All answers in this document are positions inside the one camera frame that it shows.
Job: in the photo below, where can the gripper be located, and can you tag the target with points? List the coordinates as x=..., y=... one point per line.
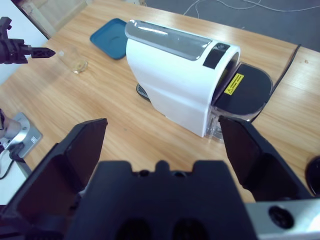
x=12, y=52

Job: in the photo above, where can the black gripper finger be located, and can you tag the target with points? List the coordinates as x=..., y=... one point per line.
x=255, y=160
x=75, y=160

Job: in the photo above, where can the clear drinking glass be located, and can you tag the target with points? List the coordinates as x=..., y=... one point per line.
x=78, y=66

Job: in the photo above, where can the white capsule coffee machine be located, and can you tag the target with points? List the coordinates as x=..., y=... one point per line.
x=170, y=82

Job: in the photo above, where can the blue plastic tray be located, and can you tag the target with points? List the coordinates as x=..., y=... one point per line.
x=110, y=42

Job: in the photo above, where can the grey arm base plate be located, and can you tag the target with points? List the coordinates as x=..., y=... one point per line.
x=30, y=137

